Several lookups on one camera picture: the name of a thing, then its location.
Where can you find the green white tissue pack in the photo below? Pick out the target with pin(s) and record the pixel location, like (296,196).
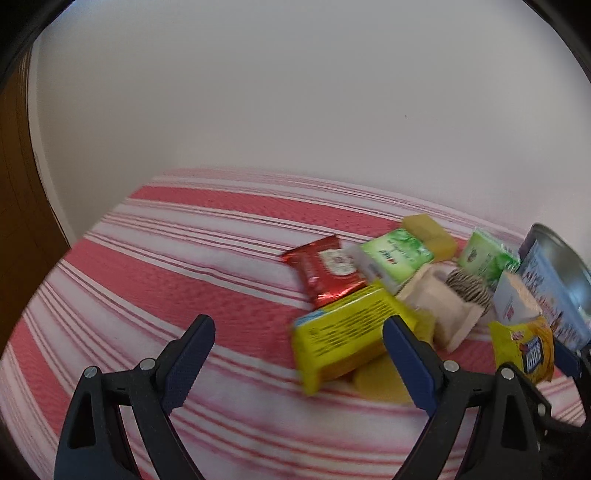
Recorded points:
(393,258)

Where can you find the yellow sponge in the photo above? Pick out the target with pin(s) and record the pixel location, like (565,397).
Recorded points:
(379,380)
(433,236)

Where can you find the blue round cookie tin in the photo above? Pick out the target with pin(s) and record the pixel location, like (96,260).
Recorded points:
(559,280)

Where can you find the brown wooden door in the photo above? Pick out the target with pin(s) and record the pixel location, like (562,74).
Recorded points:
(31,239)

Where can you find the white toothpick box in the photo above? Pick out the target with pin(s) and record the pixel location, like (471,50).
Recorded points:
(513,302)

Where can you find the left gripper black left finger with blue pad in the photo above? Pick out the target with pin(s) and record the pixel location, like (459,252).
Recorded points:
(93,443)

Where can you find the yellow biscuit packet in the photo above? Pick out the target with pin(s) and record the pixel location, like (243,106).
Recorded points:
(529,346)

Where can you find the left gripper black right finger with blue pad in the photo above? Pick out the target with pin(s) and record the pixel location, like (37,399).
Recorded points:
(503,444)

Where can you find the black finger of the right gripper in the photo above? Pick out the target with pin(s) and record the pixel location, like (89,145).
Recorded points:
(563,417)

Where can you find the yellow box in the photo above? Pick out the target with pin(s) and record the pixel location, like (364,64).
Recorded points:
(337,339)

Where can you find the red foil snack packet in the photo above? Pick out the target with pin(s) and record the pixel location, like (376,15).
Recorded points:
(325,270)

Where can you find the red white striped bedspread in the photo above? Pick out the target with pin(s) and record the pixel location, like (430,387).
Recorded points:
(208,241)

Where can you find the beige paper pouch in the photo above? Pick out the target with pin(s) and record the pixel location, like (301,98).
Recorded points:
(455,317)

